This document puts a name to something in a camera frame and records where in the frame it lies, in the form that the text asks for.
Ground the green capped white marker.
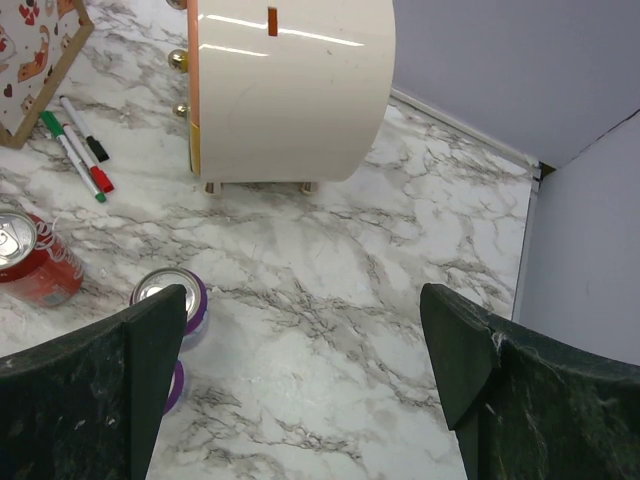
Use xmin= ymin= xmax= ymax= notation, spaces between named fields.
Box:
xmin=39 ymin=111 xmax=106 ymax=203

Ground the canvas bag with cat print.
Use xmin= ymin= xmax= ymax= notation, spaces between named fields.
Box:
xmin=0 ymin=0 xmax=94 ymax=149

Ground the red capped white marker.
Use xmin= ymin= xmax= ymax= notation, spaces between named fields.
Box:
xmin=62 ymin=124 xmax=114 ymax=193

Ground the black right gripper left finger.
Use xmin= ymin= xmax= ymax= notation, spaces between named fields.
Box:
xmin=1 ymin=285 xmax=186 ymax=479

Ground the cream round drawer cabinet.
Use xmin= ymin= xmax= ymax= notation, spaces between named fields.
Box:
xmin=168 ymin=0 xmax=396 ymax=195

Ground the black capped white marker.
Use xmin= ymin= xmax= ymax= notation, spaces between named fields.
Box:
xmin=59 ymin=95 xmax=110 ymax=162

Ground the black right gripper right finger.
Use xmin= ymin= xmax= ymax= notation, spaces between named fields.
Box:
xmin=420 ymin=283 xmax=639 ymax=479

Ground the red soda can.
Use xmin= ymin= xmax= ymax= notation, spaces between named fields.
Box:
xmin=1 ymin=210 xmax=84 ymax=307

